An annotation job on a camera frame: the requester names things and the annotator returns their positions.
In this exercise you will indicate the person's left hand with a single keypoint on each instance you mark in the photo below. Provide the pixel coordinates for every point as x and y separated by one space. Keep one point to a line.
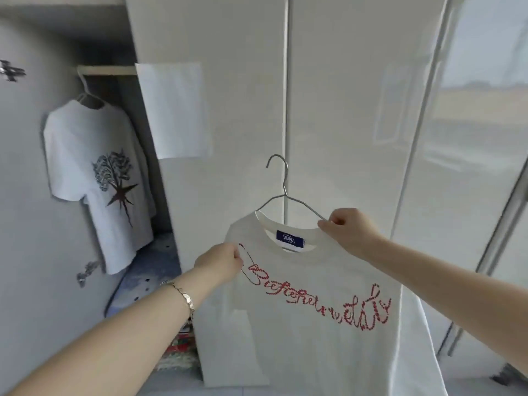
220 263

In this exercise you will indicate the person's right hand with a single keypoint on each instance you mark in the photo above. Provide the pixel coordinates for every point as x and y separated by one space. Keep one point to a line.
354 232

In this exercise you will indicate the white t-shirt red print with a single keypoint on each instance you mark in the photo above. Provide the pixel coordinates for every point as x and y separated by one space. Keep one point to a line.
309 346

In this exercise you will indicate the white glossy wardrobe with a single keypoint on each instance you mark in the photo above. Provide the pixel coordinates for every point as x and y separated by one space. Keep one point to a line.
350 98

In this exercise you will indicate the white t-shirt black print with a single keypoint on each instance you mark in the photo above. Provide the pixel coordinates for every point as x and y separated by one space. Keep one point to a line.
74 152

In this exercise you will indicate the person's left forearm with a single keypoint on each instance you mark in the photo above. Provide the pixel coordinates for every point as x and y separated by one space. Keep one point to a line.
103 346

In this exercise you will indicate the person's right forearm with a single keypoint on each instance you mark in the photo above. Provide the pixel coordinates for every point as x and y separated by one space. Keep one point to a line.
453 292

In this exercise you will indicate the red printed bag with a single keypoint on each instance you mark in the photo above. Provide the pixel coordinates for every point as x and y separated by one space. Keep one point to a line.
177 350

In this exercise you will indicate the white paper sheet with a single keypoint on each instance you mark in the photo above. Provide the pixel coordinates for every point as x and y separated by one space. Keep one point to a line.
173 111

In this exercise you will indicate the wooden hanging rod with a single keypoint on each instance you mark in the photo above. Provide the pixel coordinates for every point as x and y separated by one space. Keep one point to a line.
111 70

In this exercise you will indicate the metal door hinge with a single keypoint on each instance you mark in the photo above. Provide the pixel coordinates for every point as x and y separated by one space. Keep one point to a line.
12 71

